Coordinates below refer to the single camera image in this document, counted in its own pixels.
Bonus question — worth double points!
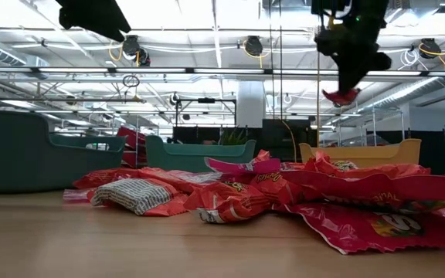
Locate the red Skittles candy pack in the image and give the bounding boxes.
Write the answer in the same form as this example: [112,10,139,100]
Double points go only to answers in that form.
[313,150,432,181]
[321,87,362,108]
[280,169,445,212]
[274,200,445,256]

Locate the hanging coiled cable loop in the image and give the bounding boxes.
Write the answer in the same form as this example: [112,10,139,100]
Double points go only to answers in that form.
[121,74,141,90]

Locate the black partition wall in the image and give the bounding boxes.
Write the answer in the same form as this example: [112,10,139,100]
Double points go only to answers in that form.
[172,118,319,163]

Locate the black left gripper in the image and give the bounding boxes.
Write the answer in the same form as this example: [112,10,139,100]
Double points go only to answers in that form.
[56,0,132,42]

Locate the white square column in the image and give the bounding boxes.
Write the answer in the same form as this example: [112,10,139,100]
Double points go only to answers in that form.
[236,80,267,129]

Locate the small pineapple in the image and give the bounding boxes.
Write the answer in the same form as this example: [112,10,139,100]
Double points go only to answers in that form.
[218,127,249,146]

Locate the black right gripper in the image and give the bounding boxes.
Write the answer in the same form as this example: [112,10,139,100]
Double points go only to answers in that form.
[314,26,392,96]

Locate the long ceiling light bar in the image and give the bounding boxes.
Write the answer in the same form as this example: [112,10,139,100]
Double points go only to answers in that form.
[0,66,445,77]

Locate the orange Reese's candy pack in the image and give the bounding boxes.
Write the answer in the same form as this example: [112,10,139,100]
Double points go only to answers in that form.
[183,181,272,225]
[251,171,297,205]
[129,166,192,194]
[73,168,142,190]
[90,178,189,217]

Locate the yellow cable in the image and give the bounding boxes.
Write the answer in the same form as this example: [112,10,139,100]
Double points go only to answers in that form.
[281,120,298,163]

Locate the teal plastic bin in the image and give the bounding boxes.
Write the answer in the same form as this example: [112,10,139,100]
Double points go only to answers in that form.
[144,134,257,174]

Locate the black gantry frame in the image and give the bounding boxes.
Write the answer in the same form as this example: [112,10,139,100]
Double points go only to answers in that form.
[175,97,238,128]

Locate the dark blue plastic bin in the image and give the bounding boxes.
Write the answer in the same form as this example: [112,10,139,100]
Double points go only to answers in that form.
[0,110,127,194]

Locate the yellow plastic bin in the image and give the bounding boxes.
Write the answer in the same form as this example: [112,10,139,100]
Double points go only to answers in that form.
[298,137,423,169]

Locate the black ceiling cable reel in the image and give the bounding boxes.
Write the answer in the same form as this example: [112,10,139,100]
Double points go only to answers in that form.
[243,35,265,59]
[121,35,152,68]
[418,37,443,60]

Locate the black hanging cable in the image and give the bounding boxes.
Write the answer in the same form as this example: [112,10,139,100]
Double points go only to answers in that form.
[269,0,275,121]
[278,0,284,122]

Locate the stack of red storage bins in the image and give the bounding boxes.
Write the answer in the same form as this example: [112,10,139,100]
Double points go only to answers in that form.
[116,126,148,169]

